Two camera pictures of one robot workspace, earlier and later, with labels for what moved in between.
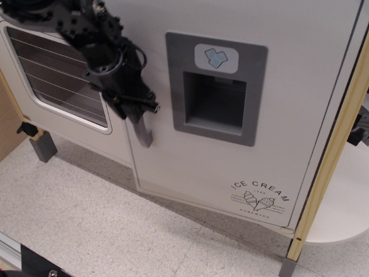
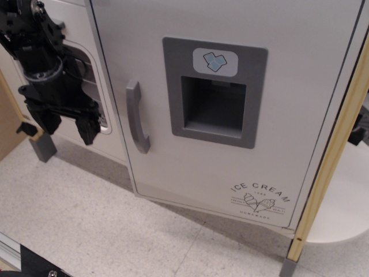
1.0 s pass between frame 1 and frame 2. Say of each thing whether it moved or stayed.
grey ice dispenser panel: stayed
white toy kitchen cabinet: stayed
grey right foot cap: stayed
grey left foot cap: stayed
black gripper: moved
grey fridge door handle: moved
